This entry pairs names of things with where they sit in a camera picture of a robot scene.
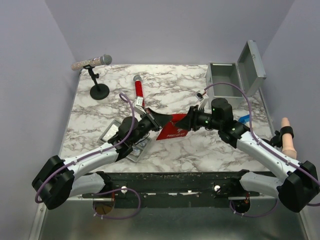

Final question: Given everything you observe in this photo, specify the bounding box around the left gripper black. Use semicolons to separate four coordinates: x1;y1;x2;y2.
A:
130;107;173;146

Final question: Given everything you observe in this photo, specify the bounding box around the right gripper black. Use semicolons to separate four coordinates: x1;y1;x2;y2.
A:
174;104;222;132

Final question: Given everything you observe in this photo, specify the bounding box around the red first aid pouch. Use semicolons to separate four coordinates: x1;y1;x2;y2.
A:
156;113;188;141

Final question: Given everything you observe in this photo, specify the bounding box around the grey plastic divided tray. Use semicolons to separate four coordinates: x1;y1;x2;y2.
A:
98;117;151;163

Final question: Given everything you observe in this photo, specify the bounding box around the white gauze pad bag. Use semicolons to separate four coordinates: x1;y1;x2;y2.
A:
99;120;121;143

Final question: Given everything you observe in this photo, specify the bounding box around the grey metal medicine case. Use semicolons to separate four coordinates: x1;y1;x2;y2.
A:
205;40;267;109

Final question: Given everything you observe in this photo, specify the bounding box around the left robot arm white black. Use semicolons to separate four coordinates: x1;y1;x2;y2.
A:
31;108;173;210

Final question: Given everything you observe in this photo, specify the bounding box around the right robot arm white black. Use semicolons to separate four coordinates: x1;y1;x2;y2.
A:
175;98;320;213

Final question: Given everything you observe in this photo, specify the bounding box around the red glitter microphone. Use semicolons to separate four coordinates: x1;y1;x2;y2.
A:
133;75;145;107

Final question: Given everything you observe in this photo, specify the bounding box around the blue white small box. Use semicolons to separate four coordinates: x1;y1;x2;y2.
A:
238;114;250;124

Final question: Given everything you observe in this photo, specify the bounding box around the black microphone stand left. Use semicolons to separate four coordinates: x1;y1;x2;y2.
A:
83;64;110;101

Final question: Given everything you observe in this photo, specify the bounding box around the silver glitter microphone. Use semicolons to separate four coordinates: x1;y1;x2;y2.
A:
71;54;113;71

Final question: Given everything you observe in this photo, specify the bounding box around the beige microphone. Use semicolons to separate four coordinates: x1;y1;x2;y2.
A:
280;117;297;160

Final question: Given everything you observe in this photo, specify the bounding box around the black mounting rail base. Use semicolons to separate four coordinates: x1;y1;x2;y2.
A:
51;169;261;210

